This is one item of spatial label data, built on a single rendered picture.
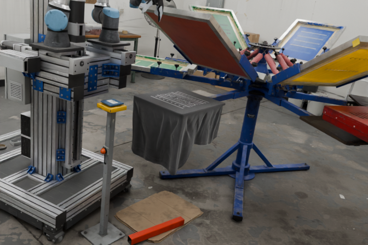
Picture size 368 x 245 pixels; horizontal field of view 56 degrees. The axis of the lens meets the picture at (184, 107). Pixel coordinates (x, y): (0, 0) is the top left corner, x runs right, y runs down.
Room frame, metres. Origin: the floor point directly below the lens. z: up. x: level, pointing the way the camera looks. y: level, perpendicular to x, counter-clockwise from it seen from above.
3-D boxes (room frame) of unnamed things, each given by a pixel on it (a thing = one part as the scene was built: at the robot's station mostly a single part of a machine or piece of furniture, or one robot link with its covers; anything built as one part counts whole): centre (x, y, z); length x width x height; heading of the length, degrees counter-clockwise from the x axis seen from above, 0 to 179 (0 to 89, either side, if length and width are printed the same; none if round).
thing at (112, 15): (2.53, 0.61, 1.42); 0.13 x 0.12 x 0.14; 41
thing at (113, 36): (2.53, 0.60, 1.31); 0.15 x 0.15 x 0.10
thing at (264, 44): (3.22, -0.65, 0.67); 0.39 x 0.39 x 1.35
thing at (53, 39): (2.08, 0.81, 1.31); 0.15 x 0.15 x 0.10
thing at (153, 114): (2.15, 0.17, 0.74); 0.45 x 0.03 x 0.43; 52
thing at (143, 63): (3.34, 0.24, 1.05); 1.08 x 0.61 x 0.23; 82
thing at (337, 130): (2.60, -0.91, 0.91); 1.34 x 0.40 x 0.08; 22
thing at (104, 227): (2.01, 0.44, 0.48); 0.22 x 0.22 x 0.96; 52
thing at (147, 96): (2.34, 0.03, 0.95); 0.48 x 0.44 x 0.01; 142
